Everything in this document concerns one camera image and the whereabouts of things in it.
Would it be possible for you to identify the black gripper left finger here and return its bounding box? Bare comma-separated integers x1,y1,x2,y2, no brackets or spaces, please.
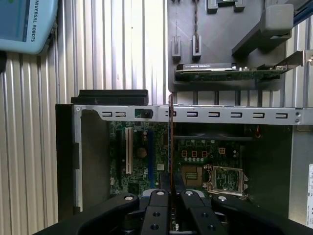
34,172,171,235

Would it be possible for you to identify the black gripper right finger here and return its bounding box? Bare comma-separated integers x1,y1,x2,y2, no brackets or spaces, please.
174,172,313,235

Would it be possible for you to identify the RAM memory stick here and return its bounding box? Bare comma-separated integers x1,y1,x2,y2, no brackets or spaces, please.
193,0,200,53
168,94,176,235

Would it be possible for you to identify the metal locking lever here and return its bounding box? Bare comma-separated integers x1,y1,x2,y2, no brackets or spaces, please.
206,187,250,198

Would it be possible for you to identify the CPU socket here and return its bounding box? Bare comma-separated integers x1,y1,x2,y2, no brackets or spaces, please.
180,165,204,187

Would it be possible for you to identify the metal socket cover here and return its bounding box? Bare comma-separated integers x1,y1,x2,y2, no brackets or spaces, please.
207,165,249,197

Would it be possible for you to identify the blue expansion slot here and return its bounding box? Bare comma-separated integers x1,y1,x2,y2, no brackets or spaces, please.
147,129,154,187

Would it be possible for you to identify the round coin battery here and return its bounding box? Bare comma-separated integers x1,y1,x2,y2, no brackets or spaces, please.
135,146,147,159

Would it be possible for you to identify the green motherboard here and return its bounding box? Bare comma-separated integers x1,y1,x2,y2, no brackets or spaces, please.
109,121,248,235

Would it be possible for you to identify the black expansion slot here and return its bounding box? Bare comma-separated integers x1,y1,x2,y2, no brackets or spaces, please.
116,126,123,182

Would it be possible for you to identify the black PC case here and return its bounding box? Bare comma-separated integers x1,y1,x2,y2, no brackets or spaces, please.
55,89,313,235

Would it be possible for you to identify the green graphics card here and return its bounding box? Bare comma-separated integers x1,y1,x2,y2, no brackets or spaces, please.
175,50,313,81

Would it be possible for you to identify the grey parts rack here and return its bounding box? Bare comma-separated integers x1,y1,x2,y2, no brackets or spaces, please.
167,0,294,92

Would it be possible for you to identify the blue disk carrier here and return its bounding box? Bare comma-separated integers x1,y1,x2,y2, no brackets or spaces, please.
292,0,313,26

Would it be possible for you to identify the pale blue teach pendant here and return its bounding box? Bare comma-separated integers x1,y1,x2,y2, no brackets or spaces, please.
0,0,58,56

